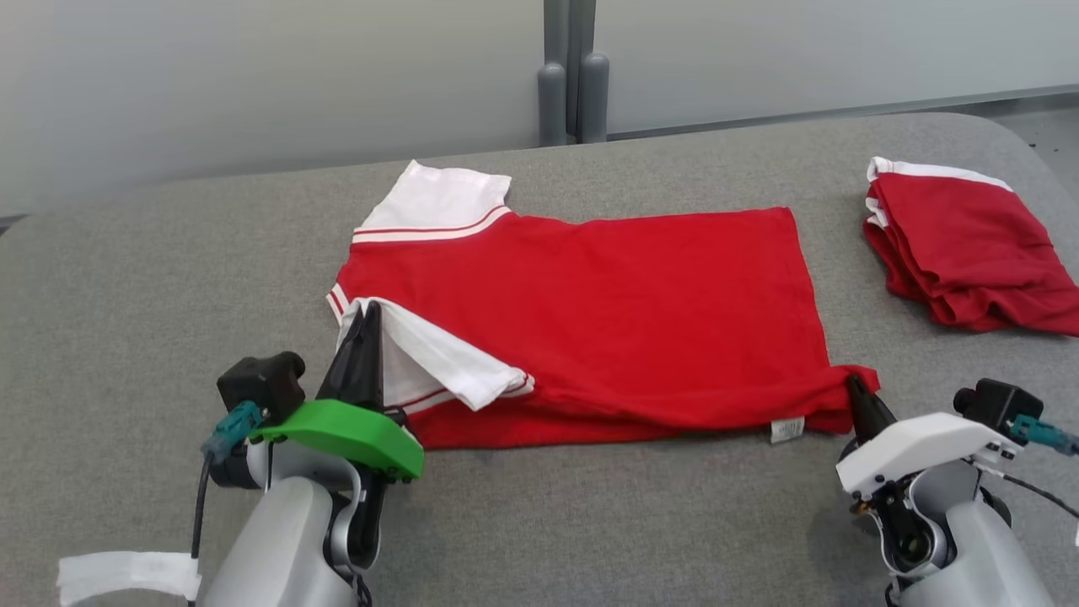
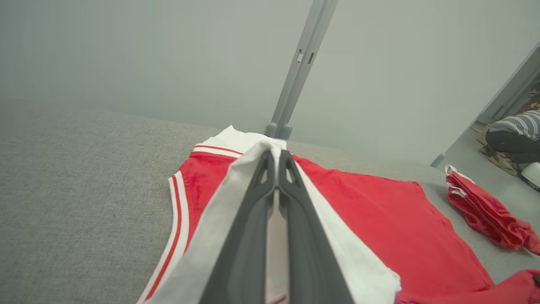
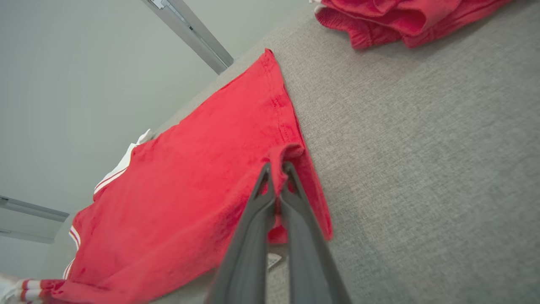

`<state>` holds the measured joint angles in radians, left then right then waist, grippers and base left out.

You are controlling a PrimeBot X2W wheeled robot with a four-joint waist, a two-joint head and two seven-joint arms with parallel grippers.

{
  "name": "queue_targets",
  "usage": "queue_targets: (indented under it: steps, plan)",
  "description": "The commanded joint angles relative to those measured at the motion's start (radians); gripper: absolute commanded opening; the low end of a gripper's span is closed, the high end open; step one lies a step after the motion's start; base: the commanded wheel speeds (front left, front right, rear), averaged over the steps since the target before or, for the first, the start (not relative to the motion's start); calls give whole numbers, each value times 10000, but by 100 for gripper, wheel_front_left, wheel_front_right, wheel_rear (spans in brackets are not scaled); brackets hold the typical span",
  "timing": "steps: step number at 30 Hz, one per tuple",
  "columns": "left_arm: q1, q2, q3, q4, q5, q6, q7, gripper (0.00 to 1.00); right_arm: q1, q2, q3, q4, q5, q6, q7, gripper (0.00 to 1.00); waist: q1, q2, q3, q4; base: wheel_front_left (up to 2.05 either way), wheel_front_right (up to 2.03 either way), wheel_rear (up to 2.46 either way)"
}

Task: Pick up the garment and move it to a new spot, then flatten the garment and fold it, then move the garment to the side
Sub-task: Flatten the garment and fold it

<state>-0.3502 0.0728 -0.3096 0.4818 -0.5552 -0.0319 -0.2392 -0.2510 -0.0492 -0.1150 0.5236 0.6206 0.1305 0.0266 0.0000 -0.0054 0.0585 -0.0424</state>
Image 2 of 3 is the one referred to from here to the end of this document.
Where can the crouching person in striped shirt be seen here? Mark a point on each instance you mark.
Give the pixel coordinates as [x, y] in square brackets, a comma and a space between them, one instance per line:
[519, 135]

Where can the red shorts with white trim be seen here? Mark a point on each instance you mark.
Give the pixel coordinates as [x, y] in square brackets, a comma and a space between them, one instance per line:
[485, 211]

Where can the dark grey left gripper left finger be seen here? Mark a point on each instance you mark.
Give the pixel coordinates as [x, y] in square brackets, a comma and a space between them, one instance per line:
[244, 253]

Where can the red basketball jersey white sleeves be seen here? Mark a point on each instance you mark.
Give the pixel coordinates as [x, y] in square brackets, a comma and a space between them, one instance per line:
[388, 219]

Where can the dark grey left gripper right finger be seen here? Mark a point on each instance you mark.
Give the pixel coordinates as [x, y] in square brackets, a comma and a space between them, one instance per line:
[312, 253]

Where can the white round object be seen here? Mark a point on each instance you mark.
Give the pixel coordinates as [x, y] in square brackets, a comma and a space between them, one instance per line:
[532, 175]

